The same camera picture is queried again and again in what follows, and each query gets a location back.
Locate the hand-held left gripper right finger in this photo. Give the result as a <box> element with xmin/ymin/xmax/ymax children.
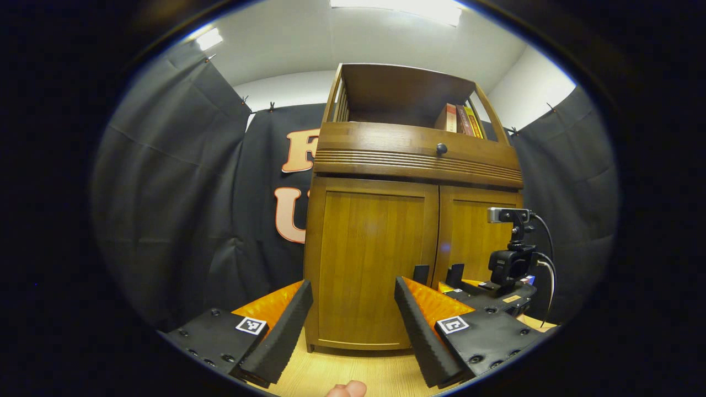
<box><xmin>394</xmin><ymin>276</ymin><xmax>547</xmax><ymax>389</ymax></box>

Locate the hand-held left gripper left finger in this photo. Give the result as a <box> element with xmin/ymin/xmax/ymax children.
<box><xmin>157</xmin><ymin>280</ymin><xmax>314</xmax><ymax>389</ymax></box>

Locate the wooden shoe cabinet door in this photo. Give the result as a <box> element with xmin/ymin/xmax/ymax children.
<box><xmin>432</xmin><ymin>185</ymin><xmax>523</xmax><ymax>290</ymax></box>
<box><xmin>304</xmin><ymin>176</ymin><xmax>440</xmax><ymax>351</ymax></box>

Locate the wooden double-door shoe cabinet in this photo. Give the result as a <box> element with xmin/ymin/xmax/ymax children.
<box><xmin>303</xmin><ymin>62</ymin><xmax>525</xmax><ymax>353</ymax></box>

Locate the ribbed wooden cabinet drawer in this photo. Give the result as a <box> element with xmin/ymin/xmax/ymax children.
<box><xmin>312</xmin><ymin>121</ymin><xmax>523</xmax><ymax>190</ymax></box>

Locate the dark brown book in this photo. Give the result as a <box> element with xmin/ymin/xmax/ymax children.
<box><xmin>456</xmin><ymin>105</ymin><xmax>475</xmax><ymax>136</ymax></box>

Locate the black backdrop cloth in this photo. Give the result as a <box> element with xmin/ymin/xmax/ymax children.
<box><xmin>91</xmin><ymin>41</ymin><xmax>621</xmax><ymax>331</ymax></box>

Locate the large ceiling light panel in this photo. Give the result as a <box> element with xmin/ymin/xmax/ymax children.
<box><xmin>330</xmin><ymin>0</ymin><xmax>463</xmax><ymax>27</ymax></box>

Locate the small ceiling light panel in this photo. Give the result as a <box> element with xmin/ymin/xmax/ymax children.
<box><xmin>196</xmin><ymin>28</ymin><xmax>224</xmax><ymax>51</ymax></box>

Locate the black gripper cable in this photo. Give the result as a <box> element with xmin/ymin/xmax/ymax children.
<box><xmin>529</xmin><ymin>212</ymin><xmax>557</xmax><ymax>327</ymax></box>

